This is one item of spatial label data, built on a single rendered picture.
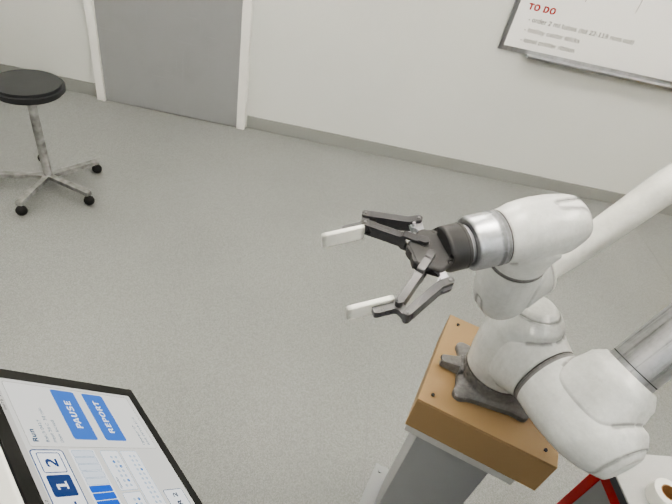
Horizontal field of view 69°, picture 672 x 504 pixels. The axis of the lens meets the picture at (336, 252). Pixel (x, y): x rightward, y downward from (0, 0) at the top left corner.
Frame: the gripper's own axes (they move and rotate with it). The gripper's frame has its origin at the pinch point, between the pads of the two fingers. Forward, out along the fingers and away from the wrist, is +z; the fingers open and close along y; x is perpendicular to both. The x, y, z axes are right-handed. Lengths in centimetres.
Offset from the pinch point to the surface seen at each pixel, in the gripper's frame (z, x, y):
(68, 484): 40.5, -5.7, -17.8
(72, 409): 43.4, -12.9, -4.6
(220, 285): 30, -148, 106
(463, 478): -29, -79, -21
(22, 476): 43.5, -0.5, -17.1
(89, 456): 40.1, -11.1, -13.0
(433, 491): -23, -92, -20
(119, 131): 82, -163, 262
